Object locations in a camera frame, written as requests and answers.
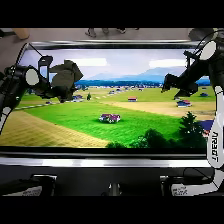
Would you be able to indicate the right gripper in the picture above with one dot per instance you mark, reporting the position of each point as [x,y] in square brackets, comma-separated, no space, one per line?
[178,85]

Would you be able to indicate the dark green garment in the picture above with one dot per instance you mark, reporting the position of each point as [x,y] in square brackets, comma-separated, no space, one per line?
[66,80]

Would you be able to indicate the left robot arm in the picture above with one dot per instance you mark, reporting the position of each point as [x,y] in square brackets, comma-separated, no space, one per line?
[13,85]

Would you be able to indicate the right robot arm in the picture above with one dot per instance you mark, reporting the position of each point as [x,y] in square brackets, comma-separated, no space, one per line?
[216,140]

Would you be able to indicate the silver frame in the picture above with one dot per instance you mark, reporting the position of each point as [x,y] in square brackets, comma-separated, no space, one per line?
[100,162]

